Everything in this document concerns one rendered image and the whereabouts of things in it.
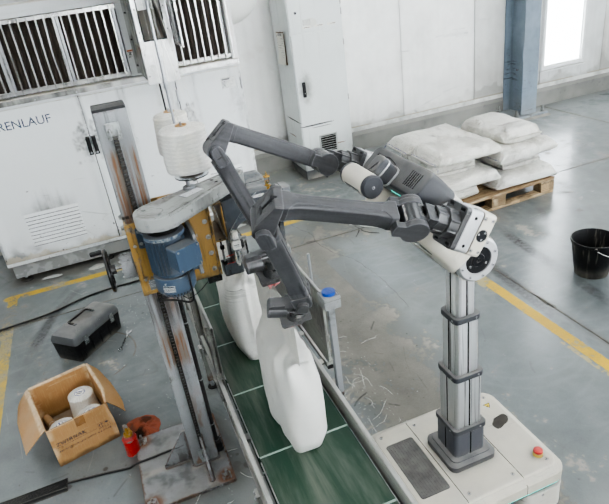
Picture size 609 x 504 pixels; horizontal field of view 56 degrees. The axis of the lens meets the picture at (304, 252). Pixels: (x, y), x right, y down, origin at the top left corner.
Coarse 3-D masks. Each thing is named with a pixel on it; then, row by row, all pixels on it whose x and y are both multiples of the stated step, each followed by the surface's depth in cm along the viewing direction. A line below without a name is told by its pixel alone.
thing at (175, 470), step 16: (160, 432) 306; (176, 432) 304; (144, 448) 297; (160, 448) 295; (176, 448) 280; (224, 448) 290; (144, 464) 287; (160, 464) 286; (176, 464) 284; (192, 464) 282; (208, 464) 272; (224, 464) 281; (144, 480) 278; (160, 480) 277; (176, 480) 276; (192, 480) 274; (208, 480) 273; (224, 480) 272; (144, 496) 269; (160, 496) 268; (176, 496) 267; (192, 496) 267
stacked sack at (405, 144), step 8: (432, 128) 526; (440, 128) 518; (448, 128) 516; (456, 128) 512; (400, 136) 517; (408, 136) 510; (416, 136) 507; (424, 136) 506; (432, 136) 503; (440, 136) 500; (448, 136) 500; (392, 144) 518; (400, 144) 507; (408, 144) 498; (416, 144) 495; (400, 152) 500; (408, 152) 494
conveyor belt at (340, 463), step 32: (224, 352) 300; (256, 384) 274; (256, 416) 255; (256, 448) 239; (288, 448) 236; (320, 448) 234; (352, 448) 232; (288, 480) 222; (320, 480) 220; (352, 480) 218
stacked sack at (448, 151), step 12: (420, 144) 485; (432, 144) 479; (444, 144) 477; (456, 144) 473; (468, 144) 474; (480, 144) 471; (492, 144) 472; (420, 156) 480; (432, 156) 466; (444, 156) 459; (456, 156) 461; (468, 156) 465; (480, 156) 470
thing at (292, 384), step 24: (264, 288) 230; (264, 312) 239; (264, 336) 231; (288, 336) 208; (264, 360) 230; (288, 360) 212; (312, 360) 219; (264, 384) 244; (288, 384) 215; (312, 384) 218; (288, 408) 221; (312, 408) 221; (288, 432) 228; (312, 432) 226
